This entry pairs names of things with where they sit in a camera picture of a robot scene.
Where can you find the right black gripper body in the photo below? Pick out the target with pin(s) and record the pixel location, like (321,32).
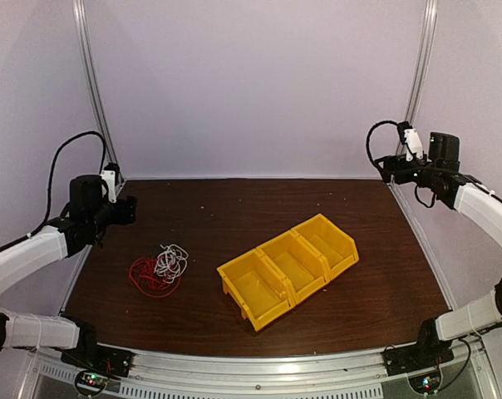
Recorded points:
(402,176)

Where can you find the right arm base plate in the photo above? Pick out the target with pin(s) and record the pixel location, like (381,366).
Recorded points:
(410,358)

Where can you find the aluminium frame post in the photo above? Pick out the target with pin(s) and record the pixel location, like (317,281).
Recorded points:
(89,66)
(428,31)

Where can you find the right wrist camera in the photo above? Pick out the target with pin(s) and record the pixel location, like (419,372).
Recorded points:
(411,141)

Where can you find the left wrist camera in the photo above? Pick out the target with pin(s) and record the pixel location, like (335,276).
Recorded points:
(109,176)

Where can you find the front aluminium rail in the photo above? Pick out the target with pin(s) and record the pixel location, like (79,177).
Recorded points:
(360,374)

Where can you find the left aluminium frame post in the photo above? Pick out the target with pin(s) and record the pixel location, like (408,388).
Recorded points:
(89,66)

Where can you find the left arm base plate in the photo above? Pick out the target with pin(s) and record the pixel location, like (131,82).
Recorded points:
(108,361)

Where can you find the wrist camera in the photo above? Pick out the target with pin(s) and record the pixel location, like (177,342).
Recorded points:
(109,176)
(411,141)

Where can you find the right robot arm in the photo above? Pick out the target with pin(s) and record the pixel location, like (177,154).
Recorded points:
(438,170)

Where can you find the right aluminium frame post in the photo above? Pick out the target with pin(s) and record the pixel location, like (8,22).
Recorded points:
(428,31)

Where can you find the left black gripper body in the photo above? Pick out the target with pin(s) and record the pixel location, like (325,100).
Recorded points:
(125,214)

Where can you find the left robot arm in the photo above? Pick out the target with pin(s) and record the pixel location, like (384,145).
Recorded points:
(93,207)

